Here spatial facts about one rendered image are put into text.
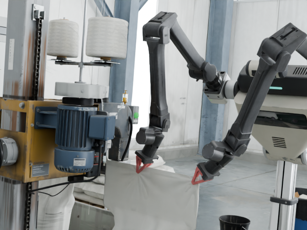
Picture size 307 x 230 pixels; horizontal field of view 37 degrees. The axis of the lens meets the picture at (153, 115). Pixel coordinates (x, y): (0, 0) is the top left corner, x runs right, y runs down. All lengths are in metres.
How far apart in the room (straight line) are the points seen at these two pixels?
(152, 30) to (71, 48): 0.40
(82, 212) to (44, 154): 0.91
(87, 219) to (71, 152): 1.02
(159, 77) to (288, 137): 0.66
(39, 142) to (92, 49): 0.42
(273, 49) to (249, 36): 9.15
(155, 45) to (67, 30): 0.42
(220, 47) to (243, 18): 0.81
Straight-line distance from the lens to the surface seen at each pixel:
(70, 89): 1.70
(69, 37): 2.02
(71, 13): 7.47
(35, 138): 1.83
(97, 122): 1.71
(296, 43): 1.56
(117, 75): 8.10
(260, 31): 10.59
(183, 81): 9.98
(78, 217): 2.74
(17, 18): 1.88
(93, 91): 1.71
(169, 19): 1.83
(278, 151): 2.23
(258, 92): 1.60
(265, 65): 1.56
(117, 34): 1.83
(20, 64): 1.84
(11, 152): 1.82
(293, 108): 2.01
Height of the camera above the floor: 1.41
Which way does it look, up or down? 3 degrees down
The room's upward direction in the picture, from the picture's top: 4 degrees clockwise
